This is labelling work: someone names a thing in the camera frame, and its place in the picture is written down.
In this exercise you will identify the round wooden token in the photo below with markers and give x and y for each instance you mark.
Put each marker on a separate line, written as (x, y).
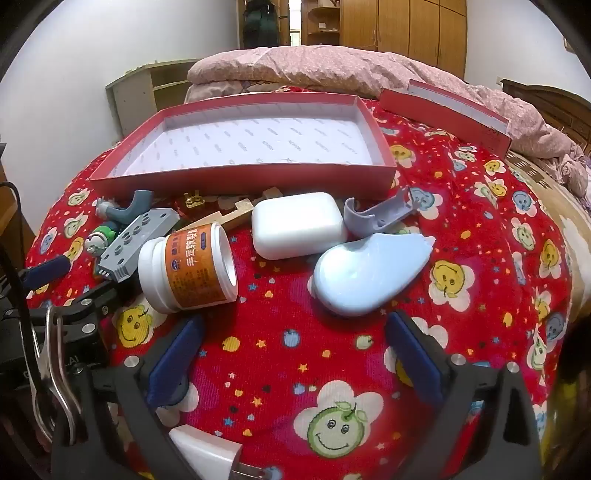
(227, 201)

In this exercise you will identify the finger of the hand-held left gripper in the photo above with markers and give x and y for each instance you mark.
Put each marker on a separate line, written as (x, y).
(97, 302)
(46, 273)

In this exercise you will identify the red cardboard box lid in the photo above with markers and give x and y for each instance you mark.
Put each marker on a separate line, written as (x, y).
(443, 115)

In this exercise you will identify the wooden wardrobe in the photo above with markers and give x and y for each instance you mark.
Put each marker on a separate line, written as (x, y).
(406, 27)

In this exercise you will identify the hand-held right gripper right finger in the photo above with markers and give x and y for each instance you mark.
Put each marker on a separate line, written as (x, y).
(415, 362)

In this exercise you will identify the grey curved plastic clip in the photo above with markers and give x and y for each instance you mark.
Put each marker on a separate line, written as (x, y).
(369, 222)

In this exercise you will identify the white power adapter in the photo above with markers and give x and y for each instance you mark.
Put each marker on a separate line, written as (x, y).
(207, 452)

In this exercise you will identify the red cardboard box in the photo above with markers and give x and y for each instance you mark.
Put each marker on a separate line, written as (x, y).
(258, 138)

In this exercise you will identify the brown wooden board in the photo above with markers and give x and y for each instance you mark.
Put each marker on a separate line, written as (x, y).
(9, 240)

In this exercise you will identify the beige patterned bed sheet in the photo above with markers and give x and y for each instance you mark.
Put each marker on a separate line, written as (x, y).
(535, 184)

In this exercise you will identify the beige open shelf unit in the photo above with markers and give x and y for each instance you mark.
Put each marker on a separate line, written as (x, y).
(134, 97)

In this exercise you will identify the wooden puzzle piece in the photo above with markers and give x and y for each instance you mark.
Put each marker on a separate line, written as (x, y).
(231, 215)

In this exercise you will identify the lavender pillow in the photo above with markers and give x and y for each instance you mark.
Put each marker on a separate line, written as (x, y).
(577, 173)

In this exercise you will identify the white jar with orange label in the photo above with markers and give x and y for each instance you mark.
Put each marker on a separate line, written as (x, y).
(194, 272)

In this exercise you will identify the grey-blue shark toy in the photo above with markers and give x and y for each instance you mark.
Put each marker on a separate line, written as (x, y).
(131, 210)

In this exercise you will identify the dark wooden headboard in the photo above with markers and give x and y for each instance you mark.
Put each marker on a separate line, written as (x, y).
(554, 110)

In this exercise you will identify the pink quilt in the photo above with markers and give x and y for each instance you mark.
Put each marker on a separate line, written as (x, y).
(323, 69)

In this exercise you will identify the red printed blanket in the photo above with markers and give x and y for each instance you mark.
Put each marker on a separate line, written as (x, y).
(295, 332)

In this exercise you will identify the white rounded plastic case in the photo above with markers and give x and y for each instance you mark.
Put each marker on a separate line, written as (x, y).
(295, 226)

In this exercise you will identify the wooden corner shelf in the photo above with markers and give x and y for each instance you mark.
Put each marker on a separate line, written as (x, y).
(323, 23)

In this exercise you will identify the grey perforated plate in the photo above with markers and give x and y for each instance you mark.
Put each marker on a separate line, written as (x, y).
(134, 240)

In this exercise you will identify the light blue teardrop case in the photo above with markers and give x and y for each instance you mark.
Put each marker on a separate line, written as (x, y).
(364, 277)

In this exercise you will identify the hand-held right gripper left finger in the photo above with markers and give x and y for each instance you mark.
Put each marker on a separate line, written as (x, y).
(173, 364)

